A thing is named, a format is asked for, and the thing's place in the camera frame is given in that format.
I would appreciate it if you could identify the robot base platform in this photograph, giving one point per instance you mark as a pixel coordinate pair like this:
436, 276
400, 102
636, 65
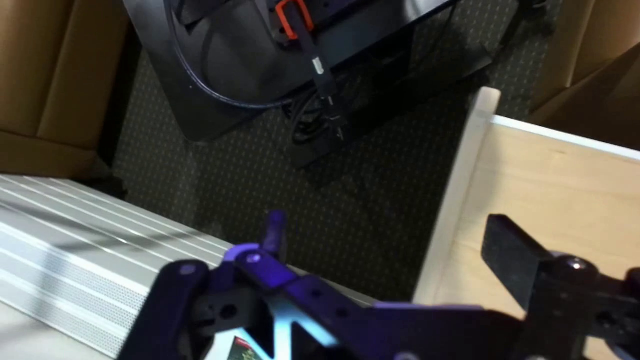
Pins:
246, 60

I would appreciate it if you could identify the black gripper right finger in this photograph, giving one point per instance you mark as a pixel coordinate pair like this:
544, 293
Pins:
513, 256

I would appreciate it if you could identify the purple-black gripper left finger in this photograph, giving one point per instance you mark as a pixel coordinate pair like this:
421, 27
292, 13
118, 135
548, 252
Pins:
275, 232

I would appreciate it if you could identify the light wood nightstand drawer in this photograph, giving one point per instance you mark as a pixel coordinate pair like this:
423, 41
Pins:
566, 200

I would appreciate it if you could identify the orange clamp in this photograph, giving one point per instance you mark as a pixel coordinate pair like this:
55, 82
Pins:
292, 17

